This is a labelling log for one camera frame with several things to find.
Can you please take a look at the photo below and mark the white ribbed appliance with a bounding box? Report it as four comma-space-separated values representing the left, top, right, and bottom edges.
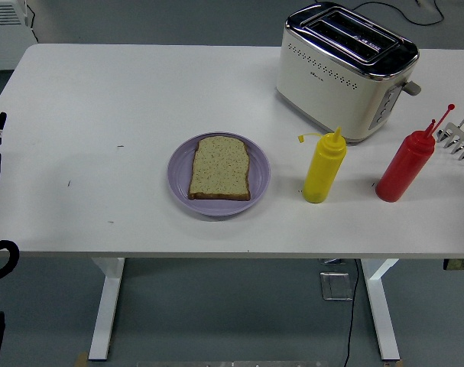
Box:
0, 0, 36, 72

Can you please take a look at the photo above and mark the metal floor socket plate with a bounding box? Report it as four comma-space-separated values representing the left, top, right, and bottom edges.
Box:
319, 271, 354, 302

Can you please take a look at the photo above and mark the black toaster power cord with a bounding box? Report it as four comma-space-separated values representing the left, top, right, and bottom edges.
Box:
349, 0, 445, 27

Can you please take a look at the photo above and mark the yellow squeeze bottle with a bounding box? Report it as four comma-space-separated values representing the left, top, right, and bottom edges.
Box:
297, 126, 348, 204

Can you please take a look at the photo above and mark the thin black cable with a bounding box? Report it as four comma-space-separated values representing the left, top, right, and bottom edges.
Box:
342, 258, 361, 367

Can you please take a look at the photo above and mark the slice of bread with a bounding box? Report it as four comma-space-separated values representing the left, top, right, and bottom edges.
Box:
187, 135, 252, 201

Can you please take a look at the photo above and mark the cream and chrome toaster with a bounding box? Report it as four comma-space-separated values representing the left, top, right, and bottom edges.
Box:
275, 2, 423, 145

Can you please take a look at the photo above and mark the silver toast rack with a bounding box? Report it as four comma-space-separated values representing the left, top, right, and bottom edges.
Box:
436, 110, 464, 168

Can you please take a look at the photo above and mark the white table leg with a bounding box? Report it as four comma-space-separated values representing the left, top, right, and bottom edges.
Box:
88, 257, 125, 362
360, 258, 401, 362

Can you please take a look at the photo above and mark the red squeeze bottle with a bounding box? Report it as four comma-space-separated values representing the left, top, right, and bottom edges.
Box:
375, 102, 456, 203

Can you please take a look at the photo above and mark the black appliance cable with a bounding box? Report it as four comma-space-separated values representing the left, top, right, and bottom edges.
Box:
24, 0, 40, 44

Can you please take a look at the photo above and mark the purple plate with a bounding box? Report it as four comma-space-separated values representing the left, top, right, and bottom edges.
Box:
167, 132, 271, 218

